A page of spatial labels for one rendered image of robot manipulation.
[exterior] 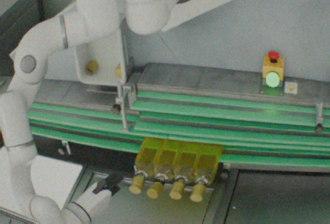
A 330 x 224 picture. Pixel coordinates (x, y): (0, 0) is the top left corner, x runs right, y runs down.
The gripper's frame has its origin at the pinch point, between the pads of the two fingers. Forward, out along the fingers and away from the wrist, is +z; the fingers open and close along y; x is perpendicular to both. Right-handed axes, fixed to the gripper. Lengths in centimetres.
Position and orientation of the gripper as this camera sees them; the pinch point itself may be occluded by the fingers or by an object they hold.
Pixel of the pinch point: (113, 183)
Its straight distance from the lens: 121.3
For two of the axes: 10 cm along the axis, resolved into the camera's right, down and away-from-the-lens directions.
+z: 5.6, -4.7, 6.9
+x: -7.9, -5.5, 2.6
